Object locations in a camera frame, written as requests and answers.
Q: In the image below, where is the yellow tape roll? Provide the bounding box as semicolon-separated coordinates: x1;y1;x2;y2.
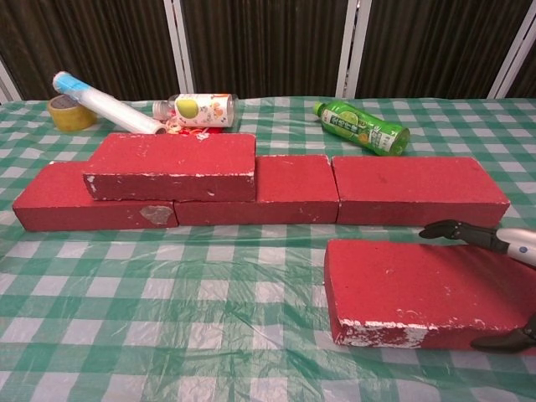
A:
46;94;100;133

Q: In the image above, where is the white plastic wrap roll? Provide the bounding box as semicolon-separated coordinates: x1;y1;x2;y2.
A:
52;70;168;136

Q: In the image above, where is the green checkered tablecloth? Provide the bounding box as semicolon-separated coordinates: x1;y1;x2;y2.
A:
0;95;536;402

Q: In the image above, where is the green drink bottle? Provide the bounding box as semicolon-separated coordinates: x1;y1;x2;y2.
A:
312;100;411;157

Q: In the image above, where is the red brick front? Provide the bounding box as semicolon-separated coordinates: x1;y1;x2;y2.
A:
324;238;536;351

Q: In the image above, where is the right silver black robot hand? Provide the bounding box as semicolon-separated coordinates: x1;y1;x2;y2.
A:
420;219;536;353

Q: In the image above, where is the dark folding partition screen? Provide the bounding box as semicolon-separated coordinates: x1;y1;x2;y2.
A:
0;0;536;104

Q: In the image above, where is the clear bottle fruit label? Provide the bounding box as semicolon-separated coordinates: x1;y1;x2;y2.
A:
152;93;240;128

